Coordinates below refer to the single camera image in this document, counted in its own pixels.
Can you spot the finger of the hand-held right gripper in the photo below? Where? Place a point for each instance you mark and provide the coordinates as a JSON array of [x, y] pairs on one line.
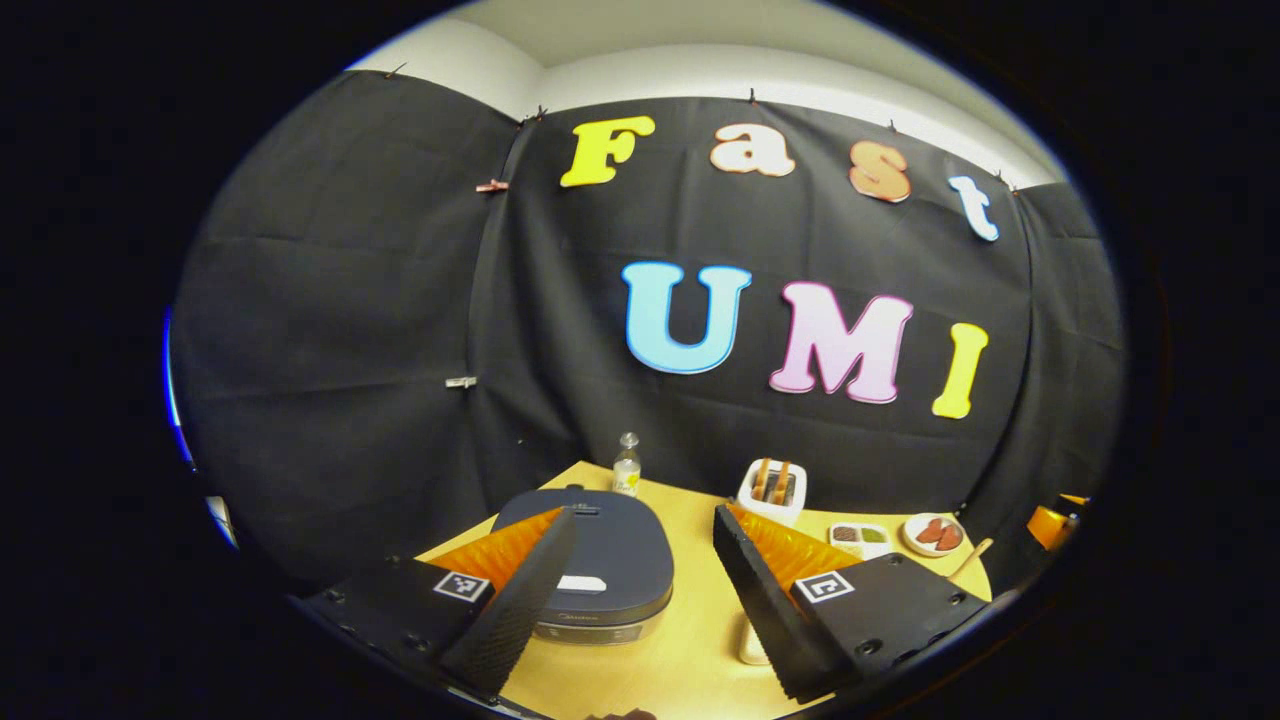
[[1048, 527]]

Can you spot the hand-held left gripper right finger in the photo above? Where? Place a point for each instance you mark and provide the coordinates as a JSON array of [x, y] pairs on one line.
[[760, 590]]

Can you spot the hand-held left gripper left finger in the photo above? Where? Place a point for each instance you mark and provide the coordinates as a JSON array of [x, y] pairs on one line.
[[515, 600]]

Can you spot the wooden spoon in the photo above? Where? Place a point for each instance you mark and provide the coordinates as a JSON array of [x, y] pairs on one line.
[[972, 558]]

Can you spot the dark lidded rice cooker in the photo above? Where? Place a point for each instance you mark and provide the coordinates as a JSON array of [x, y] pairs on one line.
[[620, 550]]

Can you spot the white toaster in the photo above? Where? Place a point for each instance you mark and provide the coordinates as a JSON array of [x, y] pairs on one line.
[[772, 510]]

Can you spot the red meat piece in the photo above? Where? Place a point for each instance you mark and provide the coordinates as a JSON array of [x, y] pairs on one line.
[[949, 537], [929, 532]]

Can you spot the white divided dish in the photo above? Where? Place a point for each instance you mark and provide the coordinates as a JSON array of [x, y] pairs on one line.
[[860, 550]]

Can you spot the toasted bread slice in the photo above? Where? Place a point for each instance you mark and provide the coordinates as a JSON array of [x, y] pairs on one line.
[[781, 482], [761, 480]]

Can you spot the white round plate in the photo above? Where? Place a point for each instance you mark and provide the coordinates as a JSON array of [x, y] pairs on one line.
[[915, 545]]

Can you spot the small clear bottle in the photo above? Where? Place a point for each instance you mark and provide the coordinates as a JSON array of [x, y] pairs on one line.
[[627, 475]]

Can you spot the black backdrop cloth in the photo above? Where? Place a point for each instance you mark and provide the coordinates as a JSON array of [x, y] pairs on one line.
[[320, 300]]

